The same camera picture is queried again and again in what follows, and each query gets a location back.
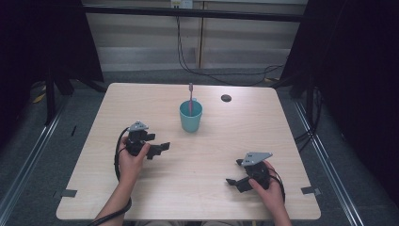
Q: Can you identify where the yellow tape piece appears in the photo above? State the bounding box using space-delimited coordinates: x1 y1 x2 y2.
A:
32 92 47 105

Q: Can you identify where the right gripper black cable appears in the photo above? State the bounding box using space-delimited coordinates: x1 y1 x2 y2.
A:
268 168 286 202

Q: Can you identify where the metal floor rail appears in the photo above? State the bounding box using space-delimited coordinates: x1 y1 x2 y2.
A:
293 100 366 226
0 103 69 220

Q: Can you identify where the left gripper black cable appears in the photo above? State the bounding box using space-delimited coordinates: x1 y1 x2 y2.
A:
87 126 133 226

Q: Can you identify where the teal cup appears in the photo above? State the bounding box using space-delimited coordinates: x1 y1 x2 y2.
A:
179 97 203 134

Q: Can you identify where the person's left hand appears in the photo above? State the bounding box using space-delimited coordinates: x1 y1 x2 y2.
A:
118 136 152 186

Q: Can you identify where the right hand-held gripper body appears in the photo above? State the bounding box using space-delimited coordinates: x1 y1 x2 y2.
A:
240 152 274 191

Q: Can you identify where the grey tape piece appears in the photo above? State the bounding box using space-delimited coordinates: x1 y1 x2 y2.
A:
53 188 78 199
300 186 322 196

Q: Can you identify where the person's right hand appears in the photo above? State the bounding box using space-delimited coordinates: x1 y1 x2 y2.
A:
247 159 286 209

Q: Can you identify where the black wall cable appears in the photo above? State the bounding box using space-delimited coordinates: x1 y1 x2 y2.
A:
175 15 286 87

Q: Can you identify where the black horizontal bar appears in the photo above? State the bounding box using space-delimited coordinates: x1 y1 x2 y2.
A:
83 5 307 23

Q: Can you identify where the white wall socket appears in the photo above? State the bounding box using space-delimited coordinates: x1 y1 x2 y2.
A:
170 0 194 9

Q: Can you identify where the black metal stand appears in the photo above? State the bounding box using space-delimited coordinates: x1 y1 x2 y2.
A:
43 67 76 126

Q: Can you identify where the black curtain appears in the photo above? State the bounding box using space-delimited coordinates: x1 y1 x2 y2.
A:
272 0 399 206
0 0 105 149

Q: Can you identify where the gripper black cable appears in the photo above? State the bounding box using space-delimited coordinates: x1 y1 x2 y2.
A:
268 168 286 202
87 126 133 226

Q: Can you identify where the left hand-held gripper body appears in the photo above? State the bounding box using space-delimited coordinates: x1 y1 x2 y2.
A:
125 121 152 157

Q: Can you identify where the pink toothbrush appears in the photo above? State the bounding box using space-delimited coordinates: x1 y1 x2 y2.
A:
187 82 195 117

